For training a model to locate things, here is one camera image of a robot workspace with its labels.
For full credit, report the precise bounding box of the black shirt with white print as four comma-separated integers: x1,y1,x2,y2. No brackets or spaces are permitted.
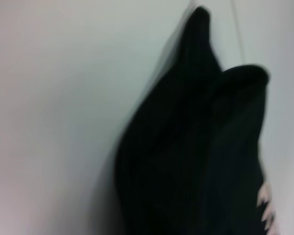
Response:
114,6,280,235

